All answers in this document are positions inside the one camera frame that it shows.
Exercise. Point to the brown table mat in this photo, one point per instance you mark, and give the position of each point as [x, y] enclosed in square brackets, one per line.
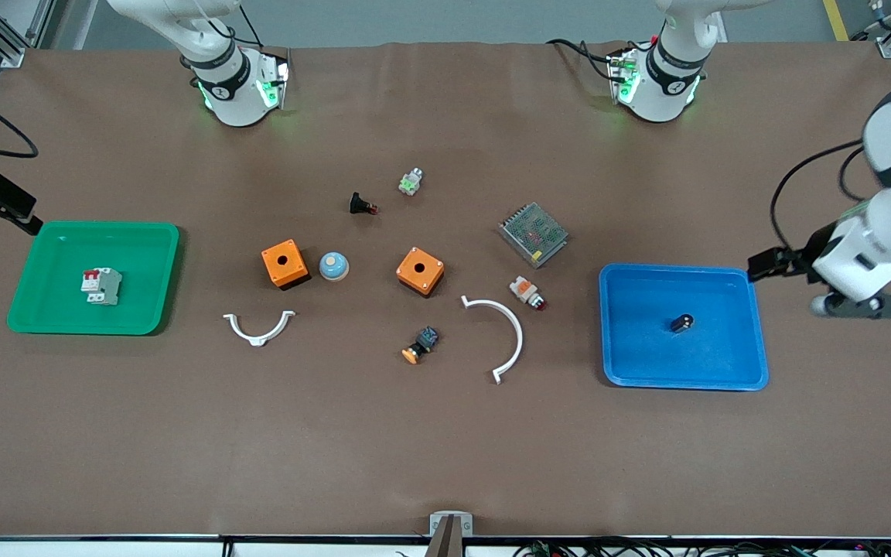
[414, 449]

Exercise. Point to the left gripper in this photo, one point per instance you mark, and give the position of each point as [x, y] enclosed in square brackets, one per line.
[795, 258]

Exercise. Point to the blue dome push button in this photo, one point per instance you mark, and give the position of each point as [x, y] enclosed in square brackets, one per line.
[333, 267]

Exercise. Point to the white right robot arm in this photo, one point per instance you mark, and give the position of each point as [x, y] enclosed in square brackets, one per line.
[237, 89]

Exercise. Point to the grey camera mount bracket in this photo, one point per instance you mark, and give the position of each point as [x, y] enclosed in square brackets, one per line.
[450, 526]

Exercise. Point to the black indicator lamp red tip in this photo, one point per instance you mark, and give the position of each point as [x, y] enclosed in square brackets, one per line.
[359, 203]

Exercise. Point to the orange button enclosure box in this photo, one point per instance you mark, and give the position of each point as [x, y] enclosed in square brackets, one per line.
[419, 271]
[285, 263]

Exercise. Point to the grey circuit breaker red switch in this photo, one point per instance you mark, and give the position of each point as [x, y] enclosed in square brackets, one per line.
[102, 286]

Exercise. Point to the green plastic tray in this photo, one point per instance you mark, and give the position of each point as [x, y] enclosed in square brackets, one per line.
[51, 294]

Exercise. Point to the black cylindrical capacitor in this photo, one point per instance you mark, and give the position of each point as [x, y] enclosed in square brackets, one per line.
[682, 322]

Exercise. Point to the orange cap black push button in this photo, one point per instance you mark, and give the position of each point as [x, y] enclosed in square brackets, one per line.
[422, 343]

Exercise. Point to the metal mesh power supply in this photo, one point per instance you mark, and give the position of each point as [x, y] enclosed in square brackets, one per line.
[534, 234]

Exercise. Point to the small white curved bracket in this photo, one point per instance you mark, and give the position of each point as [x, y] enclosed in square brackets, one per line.
[258, 336]

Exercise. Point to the red orange push button switch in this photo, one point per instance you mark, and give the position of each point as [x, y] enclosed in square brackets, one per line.
[525, 291]

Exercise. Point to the blue plastic tray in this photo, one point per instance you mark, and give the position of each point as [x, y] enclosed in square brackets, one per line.
[724, 348]

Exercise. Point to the silver green push button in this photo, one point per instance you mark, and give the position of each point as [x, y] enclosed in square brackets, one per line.
[411, 182]

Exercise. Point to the large white curved bracket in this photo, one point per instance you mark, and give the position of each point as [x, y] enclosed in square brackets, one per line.
[517, 333]

